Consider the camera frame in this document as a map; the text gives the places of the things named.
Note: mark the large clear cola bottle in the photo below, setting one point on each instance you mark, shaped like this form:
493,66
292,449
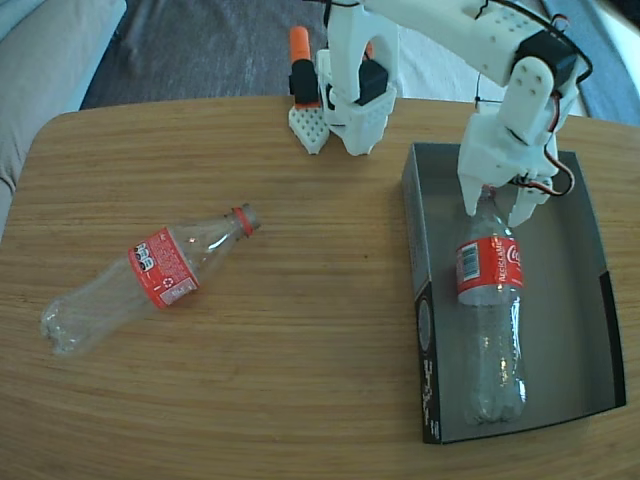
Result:
490,270

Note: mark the white cushion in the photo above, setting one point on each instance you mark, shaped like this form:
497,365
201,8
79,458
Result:
435,75

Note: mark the blue grey fabric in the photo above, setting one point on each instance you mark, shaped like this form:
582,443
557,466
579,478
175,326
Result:
610,75

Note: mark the small clear cola bottle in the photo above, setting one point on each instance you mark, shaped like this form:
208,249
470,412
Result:
165,270

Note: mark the grey cardboard box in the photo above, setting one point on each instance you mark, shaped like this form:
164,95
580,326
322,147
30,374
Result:
565,300

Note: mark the light fabric sofa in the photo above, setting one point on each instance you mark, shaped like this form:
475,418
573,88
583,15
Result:
40,100

